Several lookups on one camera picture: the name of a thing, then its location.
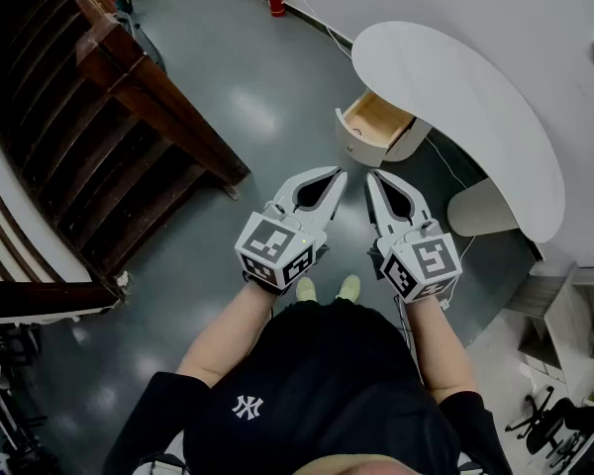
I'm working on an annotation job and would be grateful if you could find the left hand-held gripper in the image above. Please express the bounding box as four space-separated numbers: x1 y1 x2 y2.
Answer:
235 165 348 289

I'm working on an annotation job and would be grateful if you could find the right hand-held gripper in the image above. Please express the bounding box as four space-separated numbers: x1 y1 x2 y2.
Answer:
365 169 462 305

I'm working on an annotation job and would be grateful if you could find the large white wooden drawer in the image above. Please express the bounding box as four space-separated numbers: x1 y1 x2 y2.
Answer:
334 89 417 167

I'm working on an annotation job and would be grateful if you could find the white curved desk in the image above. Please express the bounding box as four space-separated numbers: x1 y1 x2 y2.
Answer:
350 21 566 244

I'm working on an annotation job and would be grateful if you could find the person's left forearm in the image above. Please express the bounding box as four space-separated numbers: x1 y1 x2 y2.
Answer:
176 279 279 389

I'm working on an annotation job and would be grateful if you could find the person's right forearm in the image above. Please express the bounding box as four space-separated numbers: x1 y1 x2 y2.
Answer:
403 294 479 405

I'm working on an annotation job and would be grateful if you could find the person's pale yellow right shoe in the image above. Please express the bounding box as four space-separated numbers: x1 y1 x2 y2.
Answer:
335 274 362 300

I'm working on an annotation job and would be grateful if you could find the person's pale yellow shoe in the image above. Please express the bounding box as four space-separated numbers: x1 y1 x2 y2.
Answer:
335 274 362 300
295 277 318 303

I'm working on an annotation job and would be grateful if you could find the person's pale yellow left shoe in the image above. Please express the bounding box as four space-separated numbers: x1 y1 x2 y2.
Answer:
295 277 318 303

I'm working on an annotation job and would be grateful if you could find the grey shelf unit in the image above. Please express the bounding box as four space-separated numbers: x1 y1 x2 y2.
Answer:
504 259 594 405

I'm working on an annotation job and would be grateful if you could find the black t-shirt with white logo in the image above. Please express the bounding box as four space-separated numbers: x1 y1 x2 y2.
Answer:
101 297 514 475

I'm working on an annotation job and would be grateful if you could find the black office chair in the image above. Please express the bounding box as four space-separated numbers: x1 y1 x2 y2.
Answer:
504 385 594 470

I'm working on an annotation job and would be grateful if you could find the white striped curved panel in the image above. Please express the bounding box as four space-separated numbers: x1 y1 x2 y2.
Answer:
0 109 93 286

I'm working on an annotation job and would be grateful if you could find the black equipment rack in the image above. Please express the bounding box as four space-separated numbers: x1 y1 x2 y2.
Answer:
0 322 49 475

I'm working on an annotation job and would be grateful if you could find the white cable with plug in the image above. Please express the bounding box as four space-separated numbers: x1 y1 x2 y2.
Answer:
424 135 477 312

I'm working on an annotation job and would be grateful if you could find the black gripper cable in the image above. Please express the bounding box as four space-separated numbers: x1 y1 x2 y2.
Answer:
397 294 423 383

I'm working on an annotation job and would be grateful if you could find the white wall cable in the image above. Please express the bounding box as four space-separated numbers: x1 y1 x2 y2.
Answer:
296 0 353 61

